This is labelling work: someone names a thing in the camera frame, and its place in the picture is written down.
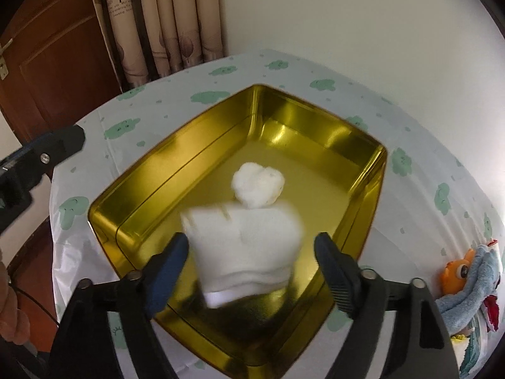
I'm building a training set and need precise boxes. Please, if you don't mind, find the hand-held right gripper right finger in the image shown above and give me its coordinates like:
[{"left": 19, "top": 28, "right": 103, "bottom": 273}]
[{"left": 313, "top": 232, "right": 461, "bottom": 379}]

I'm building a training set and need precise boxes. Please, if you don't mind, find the brass door handle plate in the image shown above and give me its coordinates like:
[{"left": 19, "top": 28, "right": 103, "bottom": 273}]
[{"left": 0, "top": 39, "right": 12, "bottom": 81}]

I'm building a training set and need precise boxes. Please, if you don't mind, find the leaf print beige curtain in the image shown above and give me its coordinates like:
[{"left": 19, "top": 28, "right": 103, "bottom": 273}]
[{"left": 87, "top": 0, "right": 229, "bottom": 87}]

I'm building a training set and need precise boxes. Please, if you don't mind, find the white cotton pad pack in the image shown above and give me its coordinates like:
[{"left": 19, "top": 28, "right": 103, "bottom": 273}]
[{"left": 181, "top": 201, "right": 304, "bottom": 309}]

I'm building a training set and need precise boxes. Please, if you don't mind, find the person's left hand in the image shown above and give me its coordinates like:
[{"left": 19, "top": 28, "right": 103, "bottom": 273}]
[{"left": 0, "top": 258, "right": 31, "bottom": 346}]

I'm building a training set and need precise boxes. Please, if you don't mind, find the orange fish toy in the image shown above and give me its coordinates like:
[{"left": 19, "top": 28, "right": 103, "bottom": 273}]
[{"left": 441, "top": 248, "right": 474, "bottom": 297}]

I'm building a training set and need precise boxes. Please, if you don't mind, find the white cotton ball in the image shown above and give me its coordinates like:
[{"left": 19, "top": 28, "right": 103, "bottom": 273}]
[{"left": 231, "top": 162, "right": 285, "bottom": 208}]

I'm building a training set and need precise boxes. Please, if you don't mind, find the black cable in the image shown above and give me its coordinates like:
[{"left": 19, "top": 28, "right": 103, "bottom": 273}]
[{"left": 8, "top": 280, "right": 61, "bottom": 328}]

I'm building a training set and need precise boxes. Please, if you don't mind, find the blue fluffy towel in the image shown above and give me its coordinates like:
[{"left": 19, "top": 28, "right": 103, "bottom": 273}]
[{"left": 436, "top": 245, "right": 502, "bottom": 330}]

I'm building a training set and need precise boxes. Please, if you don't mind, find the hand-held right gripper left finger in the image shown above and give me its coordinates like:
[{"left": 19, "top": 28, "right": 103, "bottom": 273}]
[{"left": 47, "top": 232, "right": 191, "bottom": 379}]

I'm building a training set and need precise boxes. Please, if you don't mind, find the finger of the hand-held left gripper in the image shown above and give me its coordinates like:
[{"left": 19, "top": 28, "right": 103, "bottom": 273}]
[{"left": 23, "top": 125, "right": 86, "bottom": 175}]

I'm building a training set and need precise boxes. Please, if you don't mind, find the brown wooden door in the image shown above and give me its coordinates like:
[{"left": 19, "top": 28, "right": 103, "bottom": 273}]
[{"left": 0, "top": 0, "right": 127, "bottom": 154}]

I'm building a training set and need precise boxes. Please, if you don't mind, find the gold tin box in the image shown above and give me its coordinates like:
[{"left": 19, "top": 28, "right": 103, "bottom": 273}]
[{"left": 87, "top": 84, "right": 389, "bottom": 368}]

